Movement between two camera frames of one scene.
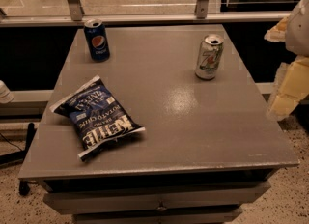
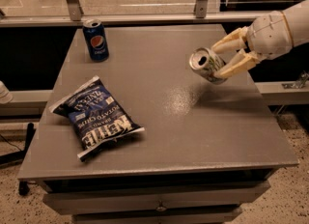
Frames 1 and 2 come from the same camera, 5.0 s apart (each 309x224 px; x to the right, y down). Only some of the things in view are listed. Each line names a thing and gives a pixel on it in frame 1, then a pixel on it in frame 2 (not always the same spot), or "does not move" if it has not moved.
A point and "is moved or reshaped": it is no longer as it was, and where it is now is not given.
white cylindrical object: [6, 96] does not move
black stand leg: [24, 186] does not move
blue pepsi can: [98, 40] does not move
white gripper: [299, 30] -> [269, 35]
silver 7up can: [210, 56] is moved or reshaped
